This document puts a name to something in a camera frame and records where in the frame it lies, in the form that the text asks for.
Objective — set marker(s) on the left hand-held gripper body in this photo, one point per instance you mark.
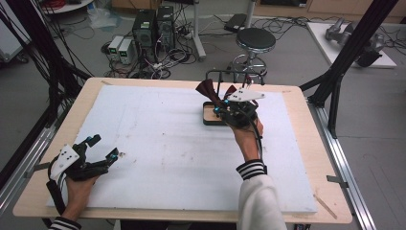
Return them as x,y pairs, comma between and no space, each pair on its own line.
65,159

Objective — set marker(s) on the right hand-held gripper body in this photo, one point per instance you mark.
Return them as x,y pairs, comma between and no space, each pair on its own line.
244,96

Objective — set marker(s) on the dark red bow tie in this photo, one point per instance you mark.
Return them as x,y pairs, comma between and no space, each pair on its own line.
207,91
230,91

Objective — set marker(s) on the person's left hand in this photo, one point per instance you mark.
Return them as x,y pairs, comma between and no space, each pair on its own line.
78,195

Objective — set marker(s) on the person's right hand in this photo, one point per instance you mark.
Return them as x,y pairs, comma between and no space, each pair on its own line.
247,140

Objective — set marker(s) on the white foam mat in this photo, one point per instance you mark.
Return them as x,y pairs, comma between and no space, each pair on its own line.
159,134

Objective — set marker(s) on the black round stool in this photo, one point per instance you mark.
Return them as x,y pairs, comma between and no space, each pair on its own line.
255,38

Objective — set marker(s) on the black flat box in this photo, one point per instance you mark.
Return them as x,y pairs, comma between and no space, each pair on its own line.
235,22

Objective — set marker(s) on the height-adjustable wooden desk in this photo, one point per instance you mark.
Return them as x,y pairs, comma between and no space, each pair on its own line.
198,32

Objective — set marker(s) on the light wooden table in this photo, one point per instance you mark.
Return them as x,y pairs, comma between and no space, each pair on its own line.
319,143

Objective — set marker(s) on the white floor platform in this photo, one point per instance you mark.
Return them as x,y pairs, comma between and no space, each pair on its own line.
319,35

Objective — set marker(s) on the black computer tower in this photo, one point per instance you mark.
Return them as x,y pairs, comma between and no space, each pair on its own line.
166,25
144,32

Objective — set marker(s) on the grey power supply unit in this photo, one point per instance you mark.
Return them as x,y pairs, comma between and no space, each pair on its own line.
115,46
126,51

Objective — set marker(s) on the clear plastic bag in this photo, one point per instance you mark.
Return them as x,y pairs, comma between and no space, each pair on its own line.
103,17

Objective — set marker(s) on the white round table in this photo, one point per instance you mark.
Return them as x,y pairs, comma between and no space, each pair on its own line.
67,7

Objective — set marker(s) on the grey metal bracket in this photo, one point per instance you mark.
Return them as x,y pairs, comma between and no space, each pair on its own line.
336,181
40,167

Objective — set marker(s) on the aluminium frame rail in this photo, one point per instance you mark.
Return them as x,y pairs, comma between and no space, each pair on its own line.
344,166
25,159

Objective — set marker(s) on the thick black frame post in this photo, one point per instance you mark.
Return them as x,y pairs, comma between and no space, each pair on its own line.
351,48

